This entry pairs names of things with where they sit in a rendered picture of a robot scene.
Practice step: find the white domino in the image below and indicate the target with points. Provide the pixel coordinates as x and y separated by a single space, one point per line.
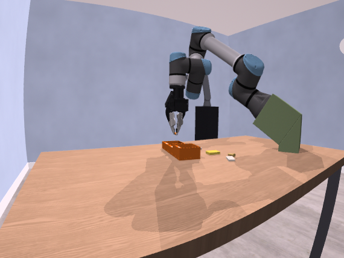
230 158

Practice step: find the orange rack of bins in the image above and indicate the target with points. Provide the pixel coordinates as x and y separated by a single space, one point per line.
182 151

